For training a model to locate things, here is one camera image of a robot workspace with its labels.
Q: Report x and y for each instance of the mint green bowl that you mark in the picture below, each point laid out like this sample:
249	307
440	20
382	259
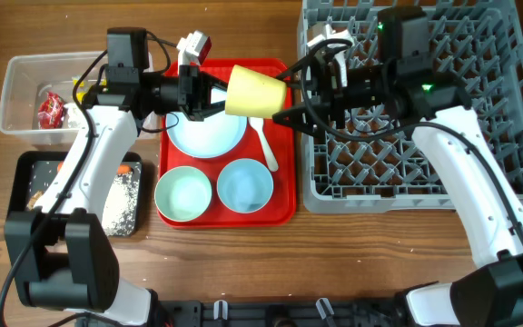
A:
183	194

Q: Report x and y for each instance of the white plastic spoon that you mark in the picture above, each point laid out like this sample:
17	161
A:
257	125

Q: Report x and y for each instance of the grey dishwasher rack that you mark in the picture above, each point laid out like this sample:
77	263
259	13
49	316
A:
481	43

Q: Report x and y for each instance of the brown food lump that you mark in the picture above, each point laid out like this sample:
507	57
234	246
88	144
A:
33	200

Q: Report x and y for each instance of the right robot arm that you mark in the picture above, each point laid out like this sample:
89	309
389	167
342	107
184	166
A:
436	111

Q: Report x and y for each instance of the yellow plastic cup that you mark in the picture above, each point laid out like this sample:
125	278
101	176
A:
252	94

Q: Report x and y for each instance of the black food waste tray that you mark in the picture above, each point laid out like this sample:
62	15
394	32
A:
17	200

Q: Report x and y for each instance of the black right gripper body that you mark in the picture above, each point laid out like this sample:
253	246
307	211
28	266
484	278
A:
365	89

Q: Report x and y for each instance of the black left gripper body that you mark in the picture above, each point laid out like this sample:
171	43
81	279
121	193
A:
191	92

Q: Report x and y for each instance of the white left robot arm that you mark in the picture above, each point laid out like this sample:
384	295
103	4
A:
61	258

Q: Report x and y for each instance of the red plastic tray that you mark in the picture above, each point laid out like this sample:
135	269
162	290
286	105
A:
277	211

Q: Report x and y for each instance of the white tissue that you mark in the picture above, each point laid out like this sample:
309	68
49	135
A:
73	117

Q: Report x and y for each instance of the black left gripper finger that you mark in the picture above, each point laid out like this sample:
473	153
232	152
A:
209	81
204	111

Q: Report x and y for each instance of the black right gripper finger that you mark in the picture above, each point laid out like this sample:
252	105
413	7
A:
298	119
307	71

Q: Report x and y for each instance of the light blue bowl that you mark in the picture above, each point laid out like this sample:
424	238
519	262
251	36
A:
245	186

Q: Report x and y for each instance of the gold foil wrapper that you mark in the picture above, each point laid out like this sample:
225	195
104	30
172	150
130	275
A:
85	85

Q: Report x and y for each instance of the clear plastic bin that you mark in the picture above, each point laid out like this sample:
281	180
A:
28	80

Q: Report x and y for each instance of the spilled white rice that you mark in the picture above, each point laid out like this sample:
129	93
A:
120	209

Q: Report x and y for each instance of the orange carrot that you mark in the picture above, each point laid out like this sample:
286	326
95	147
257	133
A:
124	169

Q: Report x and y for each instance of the light blue plate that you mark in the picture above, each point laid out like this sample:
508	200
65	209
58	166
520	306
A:
214	136

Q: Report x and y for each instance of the red snack wrapper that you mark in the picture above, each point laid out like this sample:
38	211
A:
51	112

